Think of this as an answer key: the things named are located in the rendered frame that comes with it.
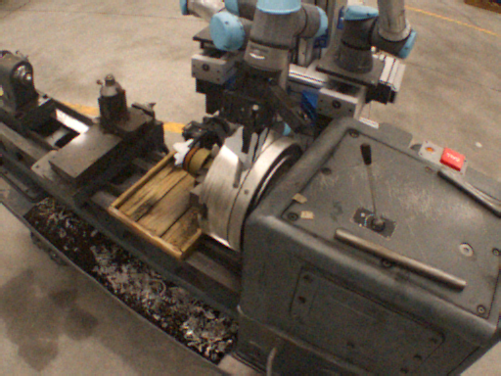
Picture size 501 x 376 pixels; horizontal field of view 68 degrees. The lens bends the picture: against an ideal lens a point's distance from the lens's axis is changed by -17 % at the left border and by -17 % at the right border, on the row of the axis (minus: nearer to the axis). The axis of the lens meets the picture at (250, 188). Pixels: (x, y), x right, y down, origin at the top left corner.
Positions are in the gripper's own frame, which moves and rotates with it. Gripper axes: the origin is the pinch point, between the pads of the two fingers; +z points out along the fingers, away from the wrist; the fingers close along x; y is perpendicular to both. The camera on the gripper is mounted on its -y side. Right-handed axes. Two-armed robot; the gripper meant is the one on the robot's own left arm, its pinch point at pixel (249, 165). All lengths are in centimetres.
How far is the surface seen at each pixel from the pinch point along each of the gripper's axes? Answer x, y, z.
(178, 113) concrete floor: -177, 146, 76
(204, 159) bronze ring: -18.2, 20.9, 12.9
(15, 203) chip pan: -15, 119, 75
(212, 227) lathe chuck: -6.4, 8.2, 22.2
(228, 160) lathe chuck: -9.5, 9.6, 5.7
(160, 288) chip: -24, 33, 72
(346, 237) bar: 1.6, -23.1, 3.9
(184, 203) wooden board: -27, 30, 35
